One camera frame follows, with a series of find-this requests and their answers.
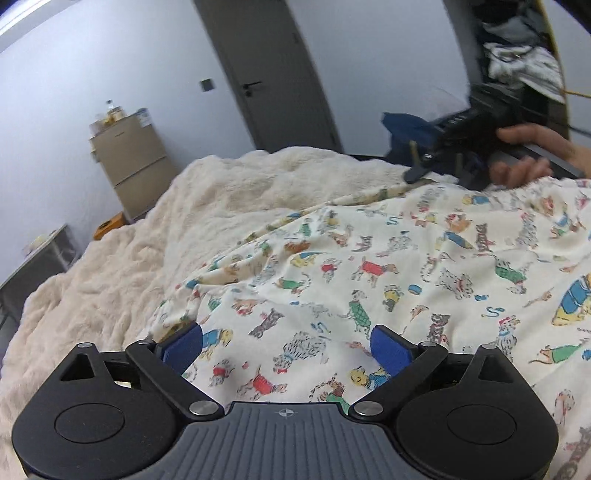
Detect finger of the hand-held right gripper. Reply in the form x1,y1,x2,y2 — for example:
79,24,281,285
403,154,444,184

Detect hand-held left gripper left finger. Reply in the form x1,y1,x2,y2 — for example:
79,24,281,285
56,320,222,421

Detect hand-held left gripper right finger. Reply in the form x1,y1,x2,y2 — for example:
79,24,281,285
348,324,533,421

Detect dog print cream pants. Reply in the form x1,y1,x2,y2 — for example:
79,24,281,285
148,178,591,480

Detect white clothes pile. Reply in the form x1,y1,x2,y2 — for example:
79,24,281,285
488,42,563,95

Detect dark clothes pile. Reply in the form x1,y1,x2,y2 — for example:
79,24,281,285
480,0,550,47

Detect person's right hand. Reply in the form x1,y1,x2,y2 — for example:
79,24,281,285
488,124,591,189

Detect navy blue bag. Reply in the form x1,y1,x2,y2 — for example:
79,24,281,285
382,112,462,178

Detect open white wardrobe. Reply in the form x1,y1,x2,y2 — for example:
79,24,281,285
443,0,591,181

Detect cream fleece blanket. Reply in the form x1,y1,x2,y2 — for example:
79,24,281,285
0,147,416,416

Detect orange box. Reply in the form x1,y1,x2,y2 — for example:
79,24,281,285
93,211,125,241

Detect grey folding table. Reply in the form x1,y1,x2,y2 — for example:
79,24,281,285
0,224,84,324

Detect grey door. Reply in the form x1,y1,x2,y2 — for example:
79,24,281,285
194,0,345,155

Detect beige two-door fridge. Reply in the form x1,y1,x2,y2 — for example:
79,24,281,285
89,108,181,223

